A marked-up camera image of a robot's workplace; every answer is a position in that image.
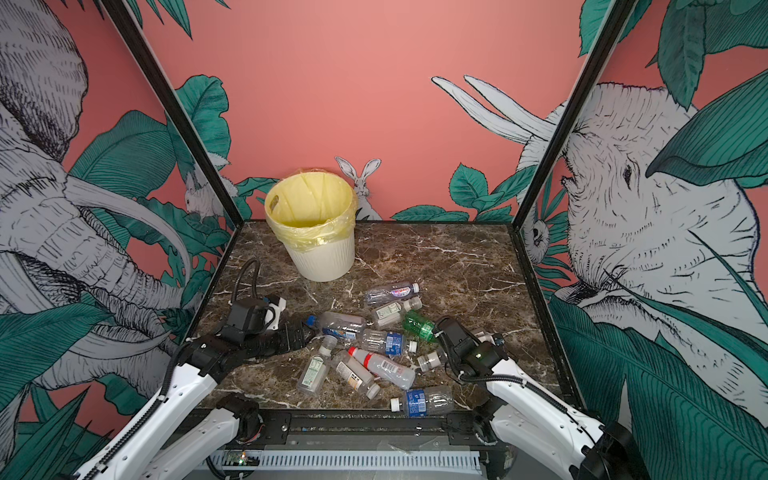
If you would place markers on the bottle red green label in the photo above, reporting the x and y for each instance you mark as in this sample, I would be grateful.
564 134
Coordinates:
432 360

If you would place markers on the clear bottle white label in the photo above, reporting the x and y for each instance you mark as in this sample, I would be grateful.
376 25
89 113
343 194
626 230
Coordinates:
386 315

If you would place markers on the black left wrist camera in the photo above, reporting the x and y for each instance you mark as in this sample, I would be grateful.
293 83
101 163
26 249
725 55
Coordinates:
253 316

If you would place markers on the black right corner frame post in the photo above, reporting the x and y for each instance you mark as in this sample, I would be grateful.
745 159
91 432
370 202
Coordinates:
611 28

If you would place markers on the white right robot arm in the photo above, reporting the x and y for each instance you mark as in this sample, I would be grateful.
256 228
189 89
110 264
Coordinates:
522 413

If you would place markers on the yellow plastic bin liner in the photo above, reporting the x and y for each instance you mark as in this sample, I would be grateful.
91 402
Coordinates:
310 209

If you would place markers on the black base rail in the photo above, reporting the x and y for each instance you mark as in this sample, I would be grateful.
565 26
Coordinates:
281 425

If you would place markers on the black corner frame post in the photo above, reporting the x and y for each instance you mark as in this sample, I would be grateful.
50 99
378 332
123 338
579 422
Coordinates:
123 20
611 28

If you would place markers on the clear bottle blue label centre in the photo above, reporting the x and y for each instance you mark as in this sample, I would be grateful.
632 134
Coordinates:
391 344

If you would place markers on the clear bottle blue cap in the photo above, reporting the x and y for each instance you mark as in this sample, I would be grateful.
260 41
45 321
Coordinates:
339 325

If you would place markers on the clear bottle brown label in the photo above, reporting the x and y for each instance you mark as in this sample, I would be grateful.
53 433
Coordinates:
353 373

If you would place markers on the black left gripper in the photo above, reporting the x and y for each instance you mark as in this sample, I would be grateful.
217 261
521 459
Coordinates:
287 344

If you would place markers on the clear bottle purple label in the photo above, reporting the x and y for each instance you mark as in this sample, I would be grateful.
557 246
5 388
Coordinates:
382 295

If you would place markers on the white ribbed waste bin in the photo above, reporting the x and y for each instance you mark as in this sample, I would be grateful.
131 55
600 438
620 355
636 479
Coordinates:
326 262

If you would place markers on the front bottle blue label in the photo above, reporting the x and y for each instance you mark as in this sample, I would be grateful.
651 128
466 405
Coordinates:
424 402

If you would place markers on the green plastic bottle yellow cap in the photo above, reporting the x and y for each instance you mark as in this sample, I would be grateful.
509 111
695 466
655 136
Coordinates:
419 326

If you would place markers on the black left corner frame post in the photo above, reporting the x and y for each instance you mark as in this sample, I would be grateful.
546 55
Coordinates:
123 20

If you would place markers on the white vented cable duct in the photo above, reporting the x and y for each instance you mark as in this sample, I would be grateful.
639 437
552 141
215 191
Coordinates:
461 462

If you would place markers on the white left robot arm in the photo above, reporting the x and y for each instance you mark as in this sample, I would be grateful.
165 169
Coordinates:
140 450

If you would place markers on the clear bottle green label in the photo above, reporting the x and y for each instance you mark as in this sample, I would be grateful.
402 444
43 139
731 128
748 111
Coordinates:
317 367

